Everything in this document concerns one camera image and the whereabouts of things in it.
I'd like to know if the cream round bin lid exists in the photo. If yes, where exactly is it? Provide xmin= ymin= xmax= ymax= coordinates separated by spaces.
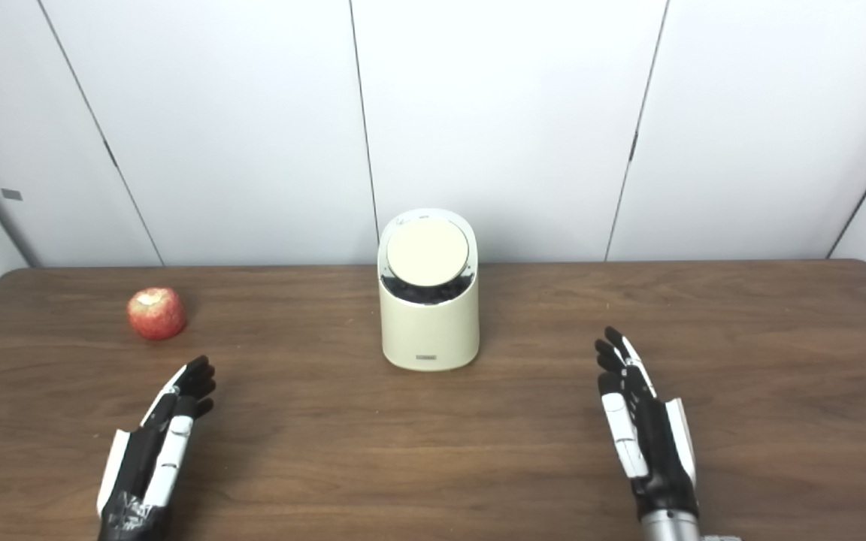
xmin=386 ymin=217 xmax=471 ymax=287

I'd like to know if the cream-colored round bin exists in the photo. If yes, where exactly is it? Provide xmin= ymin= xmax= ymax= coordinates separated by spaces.
xmin=377 ymin=209 xmax=480 ymax=372

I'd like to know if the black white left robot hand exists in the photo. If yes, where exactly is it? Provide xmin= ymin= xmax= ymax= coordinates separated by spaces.
xmin=97 ymin=355 xmax=217 ymax=541

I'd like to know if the red apple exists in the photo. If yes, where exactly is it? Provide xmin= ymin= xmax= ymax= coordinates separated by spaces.
xmin=127 ymin=287 xmax=187 ymax=341

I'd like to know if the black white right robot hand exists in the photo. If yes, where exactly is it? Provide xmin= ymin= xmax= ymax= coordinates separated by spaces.
xmin=595 ymin=326 xmax=701 ymax=521

